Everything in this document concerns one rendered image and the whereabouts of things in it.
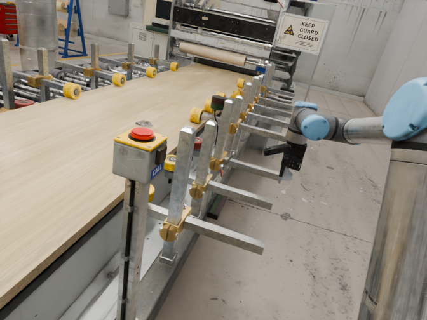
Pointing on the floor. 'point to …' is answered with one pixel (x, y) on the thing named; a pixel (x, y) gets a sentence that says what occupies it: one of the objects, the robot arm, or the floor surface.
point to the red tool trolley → (8, 20)
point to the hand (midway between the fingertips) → (277, 180)
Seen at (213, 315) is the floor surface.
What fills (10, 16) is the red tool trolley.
